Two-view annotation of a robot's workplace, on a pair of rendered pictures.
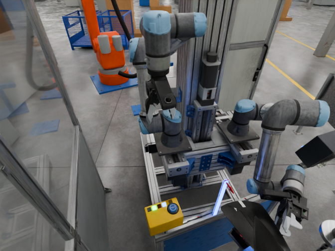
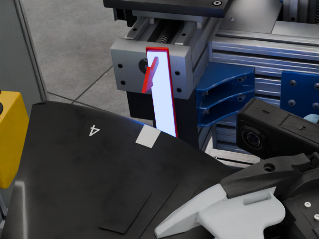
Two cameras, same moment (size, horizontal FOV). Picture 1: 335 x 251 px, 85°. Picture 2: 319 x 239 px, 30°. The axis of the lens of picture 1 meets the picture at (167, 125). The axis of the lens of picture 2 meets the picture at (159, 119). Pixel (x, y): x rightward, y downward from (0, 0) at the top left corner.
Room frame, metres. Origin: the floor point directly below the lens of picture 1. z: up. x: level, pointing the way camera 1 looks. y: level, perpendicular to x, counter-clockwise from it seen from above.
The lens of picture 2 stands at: (0.06, -0.58, 1.53)
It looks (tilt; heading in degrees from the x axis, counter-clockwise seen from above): 39 degrees down; 37
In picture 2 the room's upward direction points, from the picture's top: 7 degrees counter-clockwise
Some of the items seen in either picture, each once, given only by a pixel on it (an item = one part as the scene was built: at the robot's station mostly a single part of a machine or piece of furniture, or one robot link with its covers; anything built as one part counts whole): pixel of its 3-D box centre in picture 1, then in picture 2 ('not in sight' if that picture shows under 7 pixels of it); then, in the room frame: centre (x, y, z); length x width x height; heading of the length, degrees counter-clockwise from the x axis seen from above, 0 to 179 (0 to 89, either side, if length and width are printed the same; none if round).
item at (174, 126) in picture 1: (170, 120); not in sight; (0.91, -0.02, 1.20); 0.13 x 0.12 x 0.14; 103
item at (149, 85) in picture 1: (158, 83); not in sight; (0.58, 0.03, 1.62); 0.09 x 0.08 x 0.12; 19
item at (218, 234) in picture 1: (216, 234); not in sight; (0.53, -0.36, 0.45); 0.82 x 0.02 x 0.66; 109
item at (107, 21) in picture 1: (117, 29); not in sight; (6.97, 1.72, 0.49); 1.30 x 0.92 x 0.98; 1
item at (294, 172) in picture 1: (294, 177); not in sight; (0.51, -0.59, 1.18); 0.11 x 0.08 x 0.09; 146
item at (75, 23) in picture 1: (86, 29); not in sight; (6.91, 2.74, 0.49); 1.27 x 0.88 x 0.98; 1
